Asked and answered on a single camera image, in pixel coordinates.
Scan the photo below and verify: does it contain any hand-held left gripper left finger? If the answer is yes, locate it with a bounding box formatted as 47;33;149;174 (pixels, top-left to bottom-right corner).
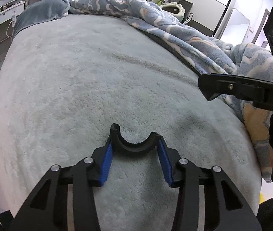
9;141;114;231

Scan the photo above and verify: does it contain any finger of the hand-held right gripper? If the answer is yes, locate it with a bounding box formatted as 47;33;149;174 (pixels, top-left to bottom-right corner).
198;73;267;101

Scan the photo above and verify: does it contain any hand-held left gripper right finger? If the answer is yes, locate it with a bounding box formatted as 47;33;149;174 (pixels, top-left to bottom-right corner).
157;140;263;231

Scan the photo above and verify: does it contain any black curved plastic piece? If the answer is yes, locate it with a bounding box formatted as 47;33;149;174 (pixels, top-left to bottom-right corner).
110;123;162;156

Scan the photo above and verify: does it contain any white door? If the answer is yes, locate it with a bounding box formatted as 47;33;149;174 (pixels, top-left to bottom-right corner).
219;8;251;45

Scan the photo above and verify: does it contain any blue patterned fleece blanket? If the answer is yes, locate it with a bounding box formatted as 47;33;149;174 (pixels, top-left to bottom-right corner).
37;0;273;183

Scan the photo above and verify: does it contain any black office chair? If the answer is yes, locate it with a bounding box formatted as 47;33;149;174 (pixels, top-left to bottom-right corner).
164;0;194;25

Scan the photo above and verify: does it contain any white wardrobe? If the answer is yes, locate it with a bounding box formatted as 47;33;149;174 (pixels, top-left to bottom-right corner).
170;0;238;38

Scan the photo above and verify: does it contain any grey-blue pillow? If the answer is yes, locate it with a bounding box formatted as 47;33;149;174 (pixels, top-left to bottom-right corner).
12;0;70;41

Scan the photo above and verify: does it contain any cream plush ring cushion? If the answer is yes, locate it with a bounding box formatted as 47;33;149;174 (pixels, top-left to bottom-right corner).
159;2;184;18

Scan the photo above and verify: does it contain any white charger with cable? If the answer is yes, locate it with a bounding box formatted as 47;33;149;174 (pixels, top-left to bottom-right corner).
6;12;17;39

